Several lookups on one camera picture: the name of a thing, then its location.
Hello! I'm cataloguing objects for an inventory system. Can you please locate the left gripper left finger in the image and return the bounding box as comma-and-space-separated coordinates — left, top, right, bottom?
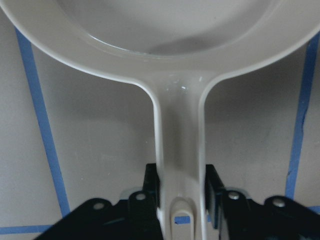
37, 163, 163, 240

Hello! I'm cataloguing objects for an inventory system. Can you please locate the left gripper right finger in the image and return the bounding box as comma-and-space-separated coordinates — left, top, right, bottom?
205, 164, 320, 240

